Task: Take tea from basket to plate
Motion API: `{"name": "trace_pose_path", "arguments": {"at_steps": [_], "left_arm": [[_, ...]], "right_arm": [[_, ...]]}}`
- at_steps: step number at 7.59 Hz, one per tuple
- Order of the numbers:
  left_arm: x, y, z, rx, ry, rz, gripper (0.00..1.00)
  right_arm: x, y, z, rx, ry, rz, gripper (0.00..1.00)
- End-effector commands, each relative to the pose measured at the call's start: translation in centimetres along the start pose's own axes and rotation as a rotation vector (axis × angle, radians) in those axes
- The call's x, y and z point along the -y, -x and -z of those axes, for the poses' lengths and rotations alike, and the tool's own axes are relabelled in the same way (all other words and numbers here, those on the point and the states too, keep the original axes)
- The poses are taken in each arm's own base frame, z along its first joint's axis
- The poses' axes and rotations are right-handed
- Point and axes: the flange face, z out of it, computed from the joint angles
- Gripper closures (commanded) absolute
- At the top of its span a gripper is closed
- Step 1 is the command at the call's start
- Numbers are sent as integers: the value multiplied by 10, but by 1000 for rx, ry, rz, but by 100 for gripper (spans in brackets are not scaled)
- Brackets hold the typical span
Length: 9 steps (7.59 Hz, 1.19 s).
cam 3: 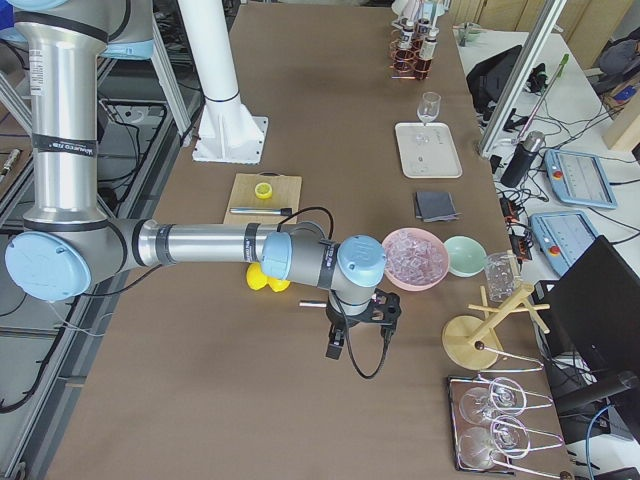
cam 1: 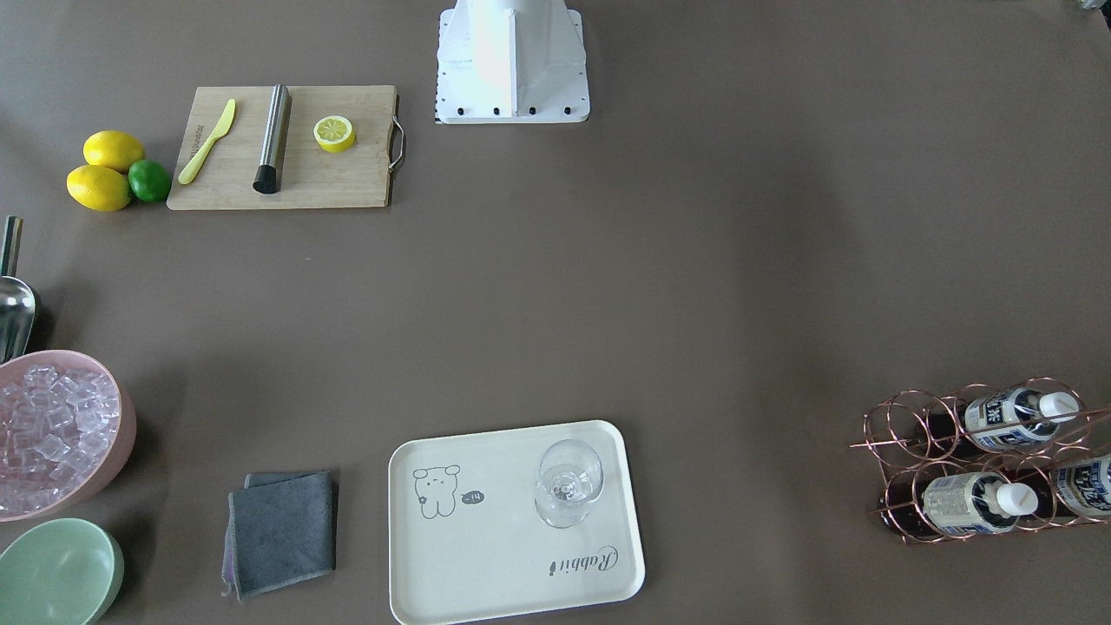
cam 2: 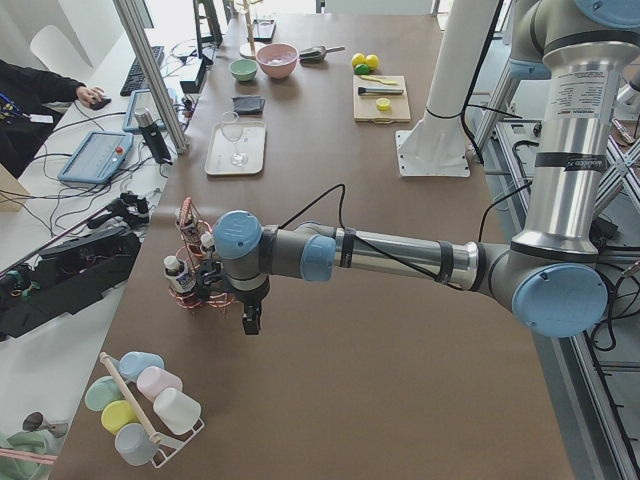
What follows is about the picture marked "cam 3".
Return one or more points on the pink bowl of ice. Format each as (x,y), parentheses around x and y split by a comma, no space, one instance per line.
(416,259)

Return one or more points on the wooden cup tree stand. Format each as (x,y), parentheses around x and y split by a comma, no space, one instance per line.
(472,342)

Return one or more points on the yellow lemon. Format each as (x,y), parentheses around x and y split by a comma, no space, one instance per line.
(278,285)
(255,278)

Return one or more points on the steel muddler black tip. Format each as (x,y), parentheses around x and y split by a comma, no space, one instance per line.
(283,212)

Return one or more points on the half lemon slice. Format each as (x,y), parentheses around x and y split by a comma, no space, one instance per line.
(263,190)

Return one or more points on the black thermos bottle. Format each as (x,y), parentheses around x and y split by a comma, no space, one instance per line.
(524,154)

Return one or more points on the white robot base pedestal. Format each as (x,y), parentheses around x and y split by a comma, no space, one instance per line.
(228,132)

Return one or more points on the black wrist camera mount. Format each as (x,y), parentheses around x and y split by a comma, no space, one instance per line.
(383,310)

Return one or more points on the aluminium frame post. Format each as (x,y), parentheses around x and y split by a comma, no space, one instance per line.
(531,49)

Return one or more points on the blue teach pendant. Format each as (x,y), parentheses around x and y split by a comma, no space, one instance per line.
(562,236)
(579,179)

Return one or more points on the clear wine glass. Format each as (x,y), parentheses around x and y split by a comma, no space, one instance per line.
(428,108)

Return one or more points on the cream serving tray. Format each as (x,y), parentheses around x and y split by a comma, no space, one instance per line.
(427,151)

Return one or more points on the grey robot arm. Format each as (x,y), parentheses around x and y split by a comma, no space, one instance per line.
(69,244)

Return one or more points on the green empty bowl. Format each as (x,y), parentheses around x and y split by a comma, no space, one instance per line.
(467,257)

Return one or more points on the black laptop monitor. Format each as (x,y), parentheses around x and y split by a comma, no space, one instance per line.
(594,310)

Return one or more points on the grey folded cloth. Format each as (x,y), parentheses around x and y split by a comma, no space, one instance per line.
(432,206)

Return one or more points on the copper wire bottle basket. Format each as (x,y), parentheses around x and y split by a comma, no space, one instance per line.
(410,75)

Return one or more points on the black framed glass rack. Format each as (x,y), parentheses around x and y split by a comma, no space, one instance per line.
(456,387)

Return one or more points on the black backpack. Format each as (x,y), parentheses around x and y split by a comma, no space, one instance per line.
(487,79)

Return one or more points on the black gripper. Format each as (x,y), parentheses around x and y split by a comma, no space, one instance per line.
(336,320)

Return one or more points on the clear glass mug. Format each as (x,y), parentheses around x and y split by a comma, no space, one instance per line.
(502,275)

